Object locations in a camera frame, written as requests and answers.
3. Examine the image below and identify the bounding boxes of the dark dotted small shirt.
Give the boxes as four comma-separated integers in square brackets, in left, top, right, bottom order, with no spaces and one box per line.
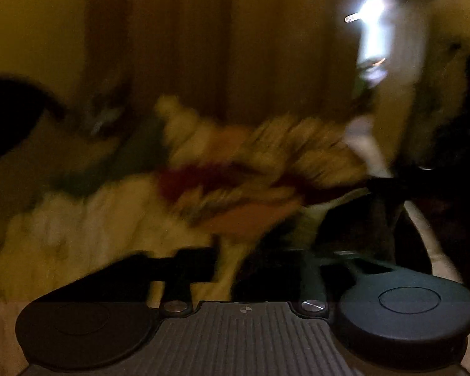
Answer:
[231,177,432,303]

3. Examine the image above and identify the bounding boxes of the pile of colourful clothes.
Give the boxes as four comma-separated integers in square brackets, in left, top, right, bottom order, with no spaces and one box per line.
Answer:
[154,95,368,239]

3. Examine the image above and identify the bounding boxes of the yellow floral bed sheet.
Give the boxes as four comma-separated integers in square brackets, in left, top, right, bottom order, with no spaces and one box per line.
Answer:
[0,175,236,376]

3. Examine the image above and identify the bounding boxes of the brown curtain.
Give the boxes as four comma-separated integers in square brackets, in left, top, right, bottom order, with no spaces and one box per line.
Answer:
[86,0,359,124]

